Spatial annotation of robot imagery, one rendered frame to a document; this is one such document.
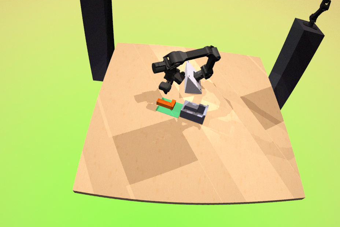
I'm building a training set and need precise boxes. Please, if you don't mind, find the orange l-shaped part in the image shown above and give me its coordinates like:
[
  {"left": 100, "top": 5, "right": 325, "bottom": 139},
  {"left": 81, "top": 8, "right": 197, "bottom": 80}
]
[{"left": 156, "top": 98, "right": 176, "bottom": 110}]

